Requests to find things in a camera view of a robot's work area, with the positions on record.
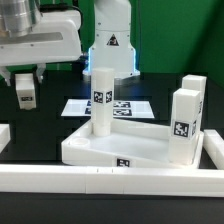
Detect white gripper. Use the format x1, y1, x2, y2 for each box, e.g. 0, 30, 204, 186
0, 12, 81, 86

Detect white desk tabletop tray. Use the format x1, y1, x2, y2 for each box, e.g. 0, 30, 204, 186
61, 119, 204, 169

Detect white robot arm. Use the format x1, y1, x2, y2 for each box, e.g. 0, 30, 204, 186
0, 0, 139, 81

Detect white left fence block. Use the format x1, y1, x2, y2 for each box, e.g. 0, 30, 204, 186
0, 124, 11, 153

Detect white fence block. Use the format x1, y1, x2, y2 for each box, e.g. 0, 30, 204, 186
203, 129, 224, 170
0, 124, 11, 153

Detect white marker sheet with tags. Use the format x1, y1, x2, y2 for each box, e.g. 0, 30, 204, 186
62, 99, 154, 119

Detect white front fence bar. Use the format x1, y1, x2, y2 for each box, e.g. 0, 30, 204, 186
0, 164, 224, 197

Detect white right fence block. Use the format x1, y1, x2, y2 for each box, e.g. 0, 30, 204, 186
203, 129, 224, 170

